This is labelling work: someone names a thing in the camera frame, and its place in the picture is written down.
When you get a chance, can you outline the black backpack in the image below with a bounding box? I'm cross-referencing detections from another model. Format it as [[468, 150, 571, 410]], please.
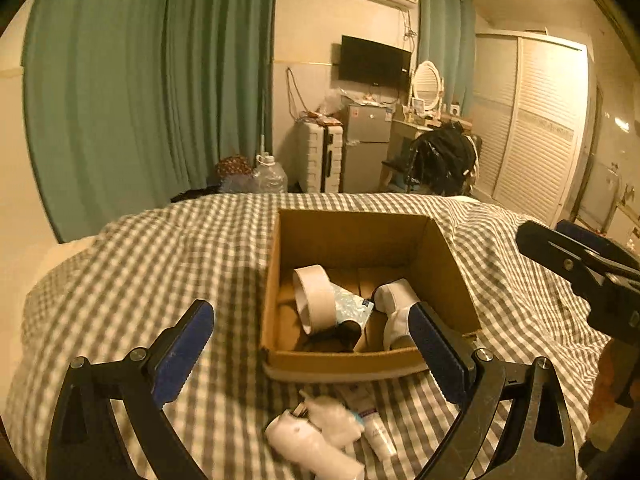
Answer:
[[411, 124, 476, 196]]

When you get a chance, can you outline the blue and white plastic packet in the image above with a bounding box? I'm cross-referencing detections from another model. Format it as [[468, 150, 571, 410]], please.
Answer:
[[330, 287, 375, 325]]

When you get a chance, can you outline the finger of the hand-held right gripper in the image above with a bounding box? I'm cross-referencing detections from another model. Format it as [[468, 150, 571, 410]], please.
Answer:
[[556, 219, 632, 263], [517, 221, 640, 313]]

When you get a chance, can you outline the large clear water bottle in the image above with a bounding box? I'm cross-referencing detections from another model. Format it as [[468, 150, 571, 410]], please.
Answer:
[[250, 154, 289, 195]]

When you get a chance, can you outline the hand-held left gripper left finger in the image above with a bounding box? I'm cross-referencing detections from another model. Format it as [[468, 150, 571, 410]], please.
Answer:
[[45, 299, 216, 480]]

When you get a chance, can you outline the silver mini fridge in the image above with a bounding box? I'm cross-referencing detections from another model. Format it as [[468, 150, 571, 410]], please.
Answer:
[[341, 103, 393, 194]]

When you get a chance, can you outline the white louvered wardrobe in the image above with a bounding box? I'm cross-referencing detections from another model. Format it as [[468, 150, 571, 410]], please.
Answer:
[[470, 32, 598, 228]]

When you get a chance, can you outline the white plastic bottle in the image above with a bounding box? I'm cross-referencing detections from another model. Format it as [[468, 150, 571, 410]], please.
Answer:
[[264, 408, 366, 480]]

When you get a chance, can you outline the brown patterned bag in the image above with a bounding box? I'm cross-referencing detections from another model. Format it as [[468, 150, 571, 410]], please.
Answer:
[[216, 155, 252, 181]]

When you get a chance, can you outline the oval white vanity mirror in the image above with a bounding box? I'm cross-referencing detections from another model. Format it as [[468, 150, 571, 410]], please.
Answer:
[[409, 60, 446, 117]]

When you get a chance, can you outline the person's right hand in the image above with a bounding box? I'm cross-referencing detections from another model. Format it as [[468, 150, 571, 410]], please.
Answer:
[[589, 341, 625, 426]]

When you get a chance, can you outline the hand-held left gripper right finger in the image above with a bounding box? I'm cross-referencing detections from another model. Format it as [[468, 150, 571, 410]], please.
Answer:
[[407, 301, 578, 480]]

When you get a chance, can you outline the white dressing table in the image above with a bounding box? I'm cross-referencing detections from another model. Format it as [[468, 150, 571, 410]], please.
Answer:
[[389, 116, 473, 161]]

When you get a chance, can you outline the grey checked blanket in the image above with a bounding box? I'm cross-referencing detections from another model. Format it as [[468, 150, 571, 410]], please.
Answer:
[[2, 192, 618, 480]]

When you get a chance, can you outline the dark chair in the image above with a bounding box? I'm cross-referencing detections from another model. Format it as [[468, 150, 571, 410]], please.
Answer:
[[381, 135, 483, 196]]

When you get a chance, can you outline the narrow green curtain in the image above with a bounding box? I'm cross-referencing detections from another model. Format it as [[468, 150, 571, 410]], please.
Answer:
[[417, 0, 477, 118]]

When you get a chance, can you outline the white suitcase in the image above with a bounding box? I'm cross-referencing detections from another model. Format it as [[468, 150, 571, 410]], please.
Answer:
[[293, 119, 345, 193]]

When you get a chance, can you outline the white rolled sock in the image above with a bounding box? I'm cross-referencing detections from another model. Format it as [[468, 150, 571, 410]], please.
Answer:
[[374, 280, 423, 350]]

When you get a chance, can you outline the wide green curtain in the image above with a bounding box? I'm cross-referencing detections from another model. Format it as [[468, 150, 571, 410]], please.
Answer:
[[22, 0, 279, 243]]

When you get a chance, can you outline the cardboard box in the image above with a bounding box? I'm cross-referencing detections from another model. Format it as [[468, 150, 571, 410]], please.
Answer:
[[259, 208, 482, 382]]

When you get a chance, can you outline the white cream tube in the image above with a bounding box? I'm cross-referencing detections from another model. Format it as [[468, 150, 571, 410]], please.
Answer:
[[345, 385, 397, 459]]

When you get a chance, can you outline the white tape roll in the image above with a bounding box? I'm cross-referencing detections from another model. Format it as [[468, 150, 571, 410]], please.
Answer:
[[292, 263, 340, 335]]

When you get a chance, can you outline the black wall television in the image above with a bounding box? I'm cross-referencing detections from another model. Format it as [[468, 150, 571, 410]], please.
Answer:
[[338, 35, 413, 90]]

